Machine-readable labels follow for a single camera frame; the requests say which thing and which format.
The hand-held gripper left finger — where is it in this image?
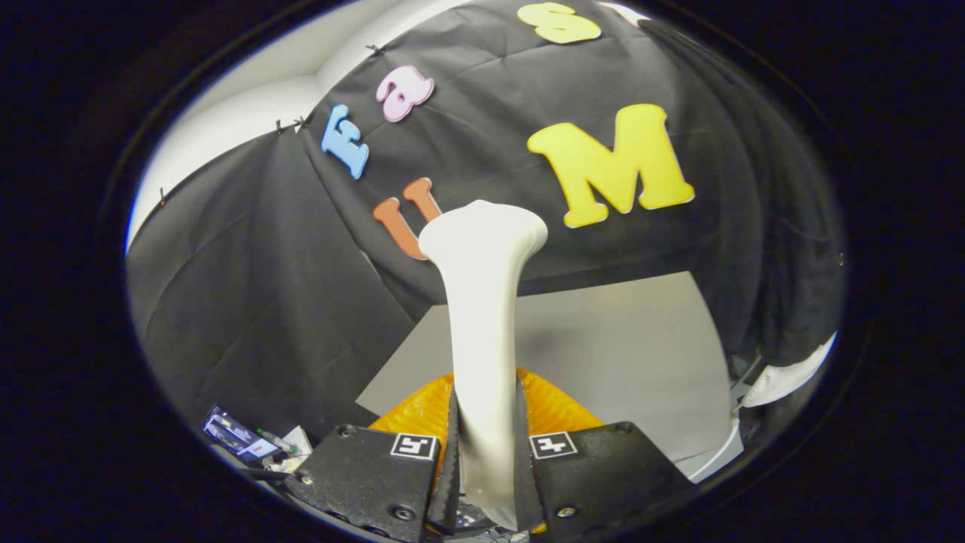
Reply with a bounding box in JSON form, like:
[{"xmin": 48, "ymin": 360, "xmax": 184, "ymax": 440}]
[{"xmin": 283, "ymin": 372, "xmax": 462, "ymax": 543}]

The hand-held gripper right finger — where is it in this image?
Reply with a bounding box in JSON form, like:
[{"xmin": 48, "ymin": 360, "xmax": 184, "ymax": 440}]
[{"xmin": 515, "ymin": 367, "xmax": 696, "ymax": 542}]

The white garment steamer head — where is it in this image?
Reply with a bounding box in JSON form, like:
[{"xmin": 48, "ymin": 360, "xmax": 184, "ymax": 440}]
[{"xmin": 418, "ymin": 200, "xmax": 549, "ymax": 531}]

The black jacket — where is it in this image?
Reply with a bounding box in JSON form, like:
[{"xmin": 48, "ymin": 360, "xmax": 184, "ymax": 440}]
[{"xmin": 705, "ymin": 68, "xmax": 847, "ymax": 369}]

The white paper piece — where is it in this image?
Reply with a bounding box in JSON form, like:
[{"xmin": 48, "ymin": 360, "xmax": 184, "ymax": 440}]
[{"xmin": 283, "ymin": 426, "xmax": 314, "ymax": 474}]

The grey table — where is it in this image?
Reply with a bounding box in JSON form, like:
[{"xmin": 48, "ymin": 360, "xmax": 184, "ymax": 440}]
[{"xmin": 354, "ymin": 271, "xmax": 746, "ymax": 483}]

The green pen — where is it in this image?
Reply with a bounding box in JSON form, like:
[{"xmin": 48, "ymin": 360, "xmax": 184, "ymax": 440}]
[{"xmin": 256, "ymin": 428, "xmax": 299, "ymax": 455}]

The blue printed box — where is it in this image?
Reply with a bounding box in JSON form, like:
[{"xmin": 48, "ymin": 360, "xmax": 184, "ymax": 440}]
[{"xmin": 202, "ymin": 406, "xmax": 281, "ymax": 462}]

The black backdrop cloth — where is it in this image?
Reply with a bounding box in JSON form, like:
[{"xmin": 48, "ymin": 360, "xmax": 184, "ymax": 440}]
[{"xmin": 124, "ymin": 0, "xmax": 845, "ymax": 446}]

